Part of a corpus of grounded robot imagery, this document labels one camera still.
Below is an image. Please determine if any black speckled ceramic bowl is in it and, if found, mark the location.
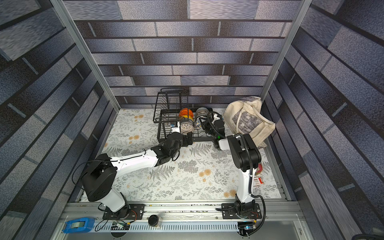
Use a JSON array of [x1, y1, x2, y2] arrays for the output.
[[196, 107, 209, 117]]

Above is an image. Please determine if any white lattice pattern bowl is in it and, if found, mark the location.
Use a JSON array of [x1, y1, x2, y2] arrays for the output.
[[180, 120, 195, 134]]

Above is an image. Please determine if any orange plastic bowl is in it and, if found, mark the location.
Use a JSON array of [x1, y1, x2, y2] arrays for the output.
[[179, 108, 194, 119]]

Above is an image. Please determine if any black wire dish rack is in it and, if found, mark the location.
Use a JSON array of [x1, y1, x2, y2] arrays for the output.
[[153, 88, 214, 143]]

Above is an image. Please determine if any dark grey-blue ceramic bowl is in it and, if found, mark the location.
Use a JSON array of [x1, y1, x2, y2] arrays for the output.
[[196, 113, 207, 123]]

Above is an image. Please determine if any blue yellow patterned bowl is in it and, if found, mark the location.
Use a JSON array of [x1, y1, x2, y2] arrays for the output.
[[195, 120, 205, 130]]

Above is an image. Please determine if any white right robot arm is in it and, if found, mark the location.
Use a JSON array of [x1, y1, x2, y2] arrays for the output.
[[202, 111, 265, 219]]

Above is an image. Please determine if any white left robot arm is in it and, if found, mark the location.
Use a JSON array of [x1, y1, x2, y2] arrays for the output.
[[81, 132, 193, 213]]

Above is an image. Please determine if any beige canvas tote bag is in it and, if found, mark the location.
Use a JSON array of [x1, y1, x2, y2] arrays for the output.
[[223, 96, 276, 149]]

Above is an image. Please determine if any floral patterned table mat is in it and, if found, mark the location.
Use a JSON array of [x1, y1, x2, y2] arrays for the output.
[[80, 107, 283, 202]]

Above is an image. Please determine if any red gold round tin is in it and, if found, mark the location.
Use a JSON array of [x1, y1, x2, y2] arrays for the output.
[[254, 163, 263, 175]]

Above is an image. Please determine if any small red white box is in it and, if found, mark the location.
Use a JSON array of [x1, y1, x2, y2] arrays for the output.
[[254, 177, 264, 186]]

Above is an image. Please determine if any black round knob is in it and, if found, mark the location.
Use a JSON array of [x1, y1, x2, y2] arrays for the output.
[[148, 215, 161, 228]]

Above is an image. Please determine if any green circuit board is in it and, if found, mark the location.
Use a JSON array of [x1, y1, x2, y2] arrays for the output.
[[238, 222, 256, 232]]

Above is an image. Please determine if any blue tape dispenser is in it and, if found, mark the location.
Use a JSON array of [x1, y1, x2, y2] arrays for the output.
[[62, 217, 95, 234]]

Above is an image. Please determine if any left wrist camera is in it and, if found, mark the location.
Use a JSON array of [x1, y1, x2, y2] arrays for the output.
[[170, 122, 181, 134]]

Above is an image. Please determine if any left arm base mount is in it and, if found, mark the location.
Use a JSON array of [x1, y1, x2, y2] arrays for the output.
[[102, 204, 145, 221]]

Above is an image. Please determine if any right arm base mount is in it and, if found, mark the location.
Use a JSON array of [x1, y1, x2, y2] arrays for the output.
[[221, 202, 263, 220]]

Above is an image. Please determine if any white slotted cable duct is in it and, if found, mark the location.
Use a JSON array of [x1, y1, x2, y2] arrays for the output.
[[90, 222, 239, 233]]

